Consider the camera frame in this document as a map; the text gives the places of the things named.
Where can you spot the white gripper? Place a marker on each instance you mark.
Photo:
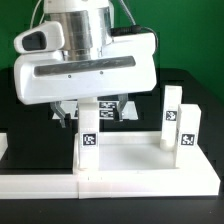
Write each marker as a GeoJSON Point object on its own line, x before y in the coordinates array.
{"type": "Point", "coordinates": [126, 66]}

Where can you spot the white desk tabletop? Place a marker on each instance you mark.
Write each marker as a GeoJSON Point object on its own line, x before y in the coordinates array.
{"type": "Point", "coordinates": [126, 153]}

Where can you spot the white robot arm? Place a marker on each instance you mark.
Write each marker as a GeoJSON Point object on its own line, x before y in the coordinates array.
{"type": "Point", "coordinates": [77, 53]}

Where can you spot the white part at left edge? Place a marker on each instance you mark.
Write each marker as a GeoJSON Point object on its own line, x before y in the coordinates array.
{"type": "Point", "coordinates": [3, 144]}

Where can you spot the white L-shaped obstacle fixture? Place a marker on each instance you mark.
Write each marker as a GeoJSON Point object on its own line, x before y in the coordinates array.
{"type": "Point", "coordinates": [102, 185]}

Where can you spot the base plate with fiducial tags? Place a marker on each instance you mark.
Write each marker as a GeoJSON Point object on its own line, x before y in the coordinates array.
{"type": "Point", "coordinates": [106, 109]}

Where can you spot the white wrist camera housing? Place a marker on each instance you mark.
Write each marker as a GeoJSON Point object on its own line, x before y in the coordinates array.
{"type": "Point", "coordinates": [46, 37]}

